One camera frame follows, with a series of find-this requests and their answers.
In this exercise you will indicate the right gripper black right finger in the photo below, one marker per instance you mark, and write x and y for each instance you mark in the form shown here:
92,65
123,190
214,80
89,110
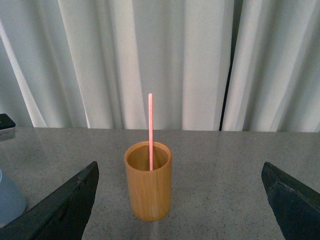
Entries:
295,206

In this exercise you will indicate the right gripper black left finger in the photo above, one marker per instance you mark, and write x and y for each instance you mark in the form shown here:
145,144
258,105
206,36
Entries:
62,215

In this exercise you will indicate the pink chopstick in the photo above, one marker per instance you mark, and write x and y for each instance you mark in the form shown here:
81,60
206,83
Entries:
150,130

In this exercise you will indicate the light blue cup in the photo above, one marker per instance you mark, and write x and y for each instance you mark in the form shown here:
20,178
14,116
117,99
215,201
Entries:
12,200

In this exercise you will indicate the wooden cylindrical chopstick holder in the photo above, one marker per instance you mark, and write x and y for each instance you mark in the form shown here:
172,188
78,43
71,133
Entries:
149,190

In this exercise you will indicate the black and silver device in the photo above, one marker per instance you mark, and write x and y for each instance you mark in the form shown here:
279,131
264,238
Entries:
7,127

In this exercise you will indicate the white pleated curtain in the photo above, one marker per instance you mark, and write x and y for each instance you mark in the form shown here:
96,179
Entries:
228,65

